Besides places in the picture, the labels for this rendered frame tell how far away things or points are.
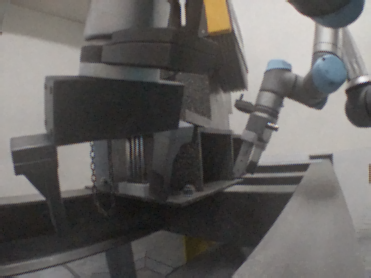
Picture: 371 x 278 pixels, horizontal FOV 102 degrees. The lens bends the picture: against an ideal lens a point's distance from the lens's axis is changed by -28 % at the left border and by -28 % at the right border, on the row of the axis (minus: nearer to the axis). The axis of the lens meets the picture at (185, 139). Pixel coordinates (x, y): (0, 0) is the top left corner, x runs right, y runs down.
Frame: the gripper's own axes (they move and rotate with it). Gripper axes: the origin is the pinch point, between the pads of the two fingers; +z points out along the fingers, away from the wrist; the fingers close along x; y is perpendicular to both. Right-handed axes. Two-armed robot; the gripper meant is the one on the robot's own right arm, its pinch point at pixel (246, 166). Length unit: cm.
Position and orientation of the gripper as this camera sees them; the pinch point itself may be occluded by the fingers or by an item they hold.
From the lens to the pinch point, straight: 57.3
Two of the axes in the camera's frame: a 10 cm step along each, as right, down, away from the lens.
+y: 7.9, 3.1, -5.2
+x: 5.0, 1.6, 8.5
